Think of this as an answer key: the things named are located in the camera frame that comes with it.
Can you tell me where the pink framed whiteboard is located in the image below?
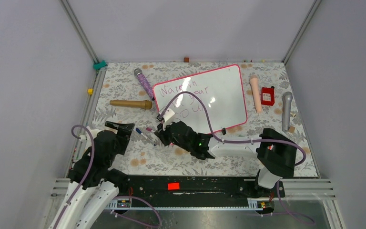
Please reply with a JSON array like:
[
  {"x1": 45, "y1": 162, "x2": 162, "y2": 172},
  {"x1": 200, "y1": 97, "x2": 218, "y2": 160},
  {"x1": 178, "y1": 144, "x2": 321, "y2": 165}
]
[{"x1": 153, "y1": 64, "x2": 248, "y2": 134}]

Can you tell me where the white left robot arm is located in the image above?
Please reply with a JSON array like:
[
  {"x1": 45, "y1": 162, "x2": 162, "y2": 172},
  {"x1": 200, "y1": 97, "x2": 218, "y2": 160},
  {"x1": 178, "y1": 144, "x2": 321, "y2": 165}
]
[{"x1": 49, "y1": 121, "x2": 135, "y2": 229}]

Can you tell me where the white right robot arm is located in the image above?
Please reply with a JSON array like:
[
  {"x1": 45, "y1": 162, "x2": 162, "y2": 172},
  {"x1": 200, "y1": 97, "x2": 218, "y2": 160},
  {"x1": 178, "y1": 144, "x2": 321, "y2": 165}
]
[{"x1": 154, "y1": 121, "x2": 297, "y2": 197}]

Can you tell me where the blue capped marker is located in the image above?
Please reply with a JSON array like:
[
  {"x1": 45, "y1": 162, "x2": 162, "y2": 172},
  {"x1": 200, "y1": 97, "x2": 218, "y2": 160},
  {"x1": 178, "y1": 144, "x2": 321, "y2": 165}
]
[{"x1": 135, "y1": 127, "x2": 156, "y2": 146}]

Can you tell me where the brown wooden toy microphone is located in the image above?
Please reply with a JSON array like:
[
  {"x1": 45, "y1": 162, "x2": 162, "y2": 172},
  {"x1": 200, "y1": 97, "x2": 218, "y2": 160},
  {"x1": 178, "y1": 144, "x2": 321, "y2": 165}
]
[{"x1": 109, "y1": 100, "x2": 153, "y2": 110}]

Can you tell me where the floral patterned table mat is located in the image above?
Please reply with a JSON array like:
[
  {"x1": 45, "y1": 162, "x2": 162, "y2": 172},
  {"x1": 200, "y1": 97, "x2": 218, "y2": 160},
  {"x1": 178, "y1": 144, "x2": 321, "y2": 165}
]
[{"x1": 91, "y1": 62, "x2": 318, "y2": 177}]

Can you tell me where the yellow cube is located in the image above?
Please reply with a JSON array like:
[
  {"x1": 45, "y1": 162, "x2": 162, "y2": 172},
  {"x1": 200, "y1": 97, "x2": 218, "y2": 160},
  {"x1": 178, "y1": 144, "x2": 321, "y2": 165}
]
[{"x1": 87, "y1": 88, "x2": 93, "y2": 95}]

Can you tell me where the purple patterned toy microphone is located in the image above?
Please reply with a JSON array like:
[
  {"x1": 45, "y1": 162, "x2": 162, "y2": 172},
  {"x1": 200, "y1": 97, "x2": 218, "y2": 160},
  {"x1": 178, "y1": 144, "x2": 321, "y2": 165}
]
[{"x1": 134, "y1": 68, "x2": 155, "y2": 101}]

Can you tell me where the teal block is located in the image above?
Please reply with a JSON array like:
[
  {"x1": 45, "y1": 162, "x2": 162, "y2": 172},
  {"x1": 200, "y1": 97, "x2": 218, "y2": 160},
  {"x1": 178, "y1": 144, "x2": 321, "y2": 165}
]
[{"x1": 93, "y1": 60, "x2": 107, "y2": 71}]

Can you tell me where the red box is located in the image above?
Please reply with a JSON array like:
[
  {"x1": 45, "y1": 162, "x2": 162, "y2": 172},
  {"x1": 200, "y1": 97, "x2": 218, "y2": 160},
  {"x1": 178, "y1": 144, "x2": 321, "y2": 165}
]
[{"x1": 261, "y1": 86, "x2": 275, "y2": 106}]

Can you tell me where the small wooden cube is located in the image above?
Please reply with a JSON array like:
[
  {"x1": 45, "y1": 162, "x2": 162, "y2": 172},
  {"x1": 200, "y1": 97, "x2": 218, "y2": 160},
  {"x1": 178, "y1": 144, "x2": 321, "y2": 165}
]
[{"x1": 288, "y1": 126, "x2": 296, "y2": 134}]

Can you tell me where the silver toy microphone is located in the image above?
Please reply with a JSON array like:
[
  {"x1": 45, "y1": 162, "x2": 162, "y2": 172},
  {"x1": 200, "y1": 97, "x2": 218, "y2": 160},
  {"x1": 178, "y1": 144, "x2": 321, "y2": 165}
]
[{"x1": 282, "y1": 92, "x2": 293, "y2": 132}]

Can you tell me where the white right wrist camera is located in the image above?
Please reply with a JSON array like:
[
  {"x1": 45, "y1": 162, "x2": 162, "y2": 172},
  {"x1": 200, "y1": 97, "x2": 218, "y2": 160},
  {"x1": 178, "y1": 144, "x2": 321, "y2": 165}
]
[{"x1": 156, "y1": 108, "x2": 176, "y2": 125}]

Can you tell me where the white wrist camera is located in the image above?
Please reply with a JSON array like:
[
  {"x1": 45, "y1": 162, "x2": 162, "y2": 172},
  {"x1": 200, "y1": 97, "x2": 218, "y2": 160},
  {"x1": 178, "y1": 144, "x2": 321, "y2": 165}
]
[
  {"x1": 156, "y1": 108, "x2": 176, "y2": 125},
  {"x1": 77, "y1": 127, "x2": 101, "y2": 142}
]

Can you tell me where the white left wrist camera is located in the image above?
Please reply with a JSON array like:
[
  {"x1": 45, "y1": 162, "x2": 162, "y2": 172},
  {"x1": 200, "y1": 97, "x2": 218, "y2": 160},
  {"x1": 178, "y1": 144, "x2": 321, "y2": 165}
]
[{"x1": 77, "y1": 127, "x2": 101, "y2": 142}]

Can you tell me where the red label on rail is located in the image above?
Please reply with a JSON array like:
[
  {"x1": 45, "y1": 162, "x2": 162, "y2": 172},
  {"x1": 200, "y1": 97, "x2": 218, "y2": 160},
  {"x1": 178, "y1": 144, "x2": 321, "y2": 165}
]
[{"x1": 167, "y1": 182, "x2": 180, "y2": 190}]

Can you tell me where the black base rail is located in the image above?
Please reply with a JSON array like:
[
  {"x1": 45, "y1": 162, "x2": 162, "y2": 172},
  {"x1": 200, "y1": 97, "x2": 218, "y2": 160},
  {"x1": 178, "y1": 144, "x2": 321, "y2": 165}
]
[{"x1": 119, "y1": 175, "x2": 285, "y2": 208}]

